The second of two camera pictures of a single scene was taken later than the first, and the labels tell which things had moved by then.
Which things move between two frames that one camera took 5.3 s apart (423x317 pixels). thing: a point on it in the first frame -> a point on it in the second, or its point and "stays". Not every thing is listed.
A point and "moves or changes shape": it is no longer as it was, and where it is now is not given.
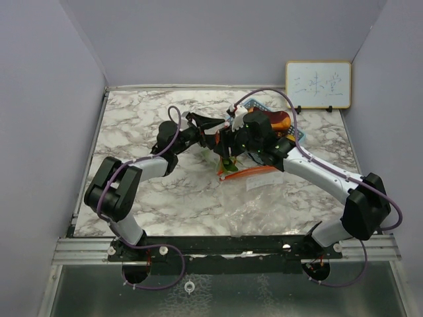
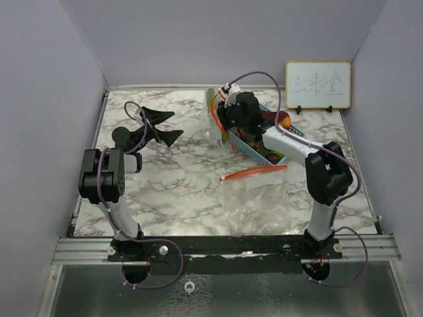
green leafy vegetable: x=230 y=164 moves or changes shape
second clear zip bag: x=258 y=204 stays
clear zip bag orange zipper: x=223 y=166 -> x=219 y=136
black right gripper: x=227 y=140 -> x=221 y=113
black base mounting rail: x=223 y=255 stays
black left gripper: x=202 y=123 -> x=156 y=117
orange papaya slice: x=279 y=120 stays
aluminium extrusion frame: x=84 y=251 stays
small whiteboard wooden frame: x=314 y=84 stays
